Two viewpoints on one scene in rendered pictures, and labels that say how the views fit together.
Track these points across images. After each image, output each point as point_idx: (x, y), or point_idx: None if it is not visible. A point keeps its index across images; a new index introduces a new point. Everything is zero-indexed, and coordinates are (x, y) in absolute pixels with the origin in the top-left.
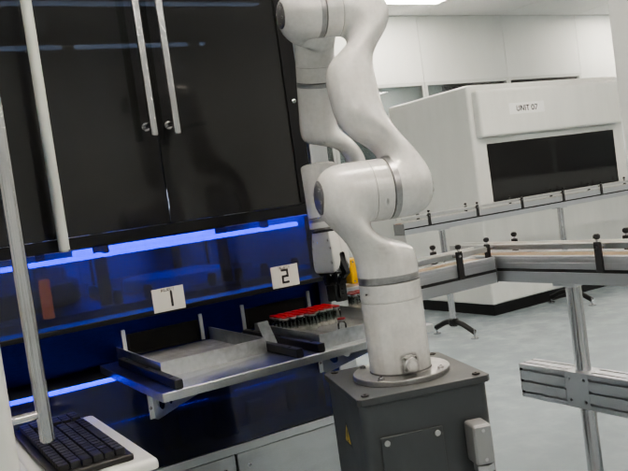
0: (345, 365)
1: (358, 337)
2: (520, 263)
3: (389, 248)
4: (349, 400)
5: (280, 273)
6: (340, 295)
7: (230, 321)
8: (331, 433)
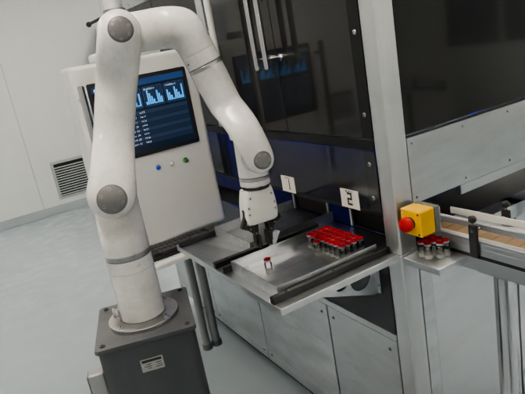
0: (396, 299)
1: (249, 280)
2: None
3: (98, 234)
4: None
5: (346, 195)
6: (254, 242)
7: (344, 213)
8: (384, 342)
